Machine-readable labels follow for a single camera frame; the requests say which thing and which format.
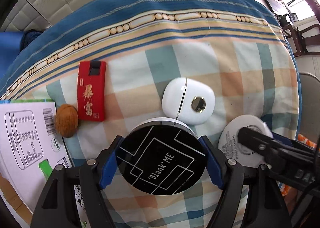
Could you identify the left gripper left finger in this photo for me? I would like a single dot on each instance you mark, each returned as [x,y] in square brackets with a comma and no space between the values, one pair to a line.
[57,207]

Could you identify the dark wooden chair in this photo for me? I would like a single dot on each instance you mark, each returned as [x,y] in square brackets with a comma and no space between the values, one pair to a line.
[300,42]

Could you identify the black round compact case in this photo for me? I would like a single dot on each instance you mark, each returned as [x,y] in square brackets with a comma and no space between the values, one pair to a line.
[161,156]

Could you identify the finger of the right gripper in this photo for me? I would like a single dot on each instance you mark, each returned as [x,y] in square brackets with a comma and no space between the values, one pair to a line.
[292,162]

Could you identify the brown walnut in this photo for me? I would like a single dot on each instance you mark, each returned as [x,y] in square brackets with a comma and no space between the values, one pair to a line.
[66,120]

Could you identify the blue mat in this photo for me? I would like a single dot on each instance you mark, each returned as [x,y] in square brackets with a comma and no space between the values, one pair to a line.
[12,43]

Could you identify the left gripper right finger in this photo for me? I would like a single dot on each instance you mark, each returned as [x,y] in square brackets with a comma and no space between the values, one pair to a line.
[265,206]

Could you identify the plaid blue-bordered blanket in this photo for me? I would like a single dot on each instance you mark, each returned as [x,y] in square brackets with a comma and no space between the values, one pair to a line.
[236,47]

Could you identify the cardboard box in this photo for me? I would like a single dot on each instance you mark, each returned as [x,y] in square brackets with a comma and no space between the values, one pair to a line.
[30,147]

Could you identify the grey chair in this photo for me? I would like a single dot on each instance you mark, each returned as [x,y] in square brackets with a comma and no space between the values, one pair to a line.
[310,98]

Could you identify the white cream jar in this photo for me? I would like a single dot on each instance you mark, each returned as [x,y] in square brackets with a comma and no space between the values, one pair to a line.
[231,148]

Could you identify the white rounded square case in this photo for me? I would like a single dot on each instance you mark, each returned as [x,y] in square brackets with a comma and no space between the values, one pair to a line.
[188,101]

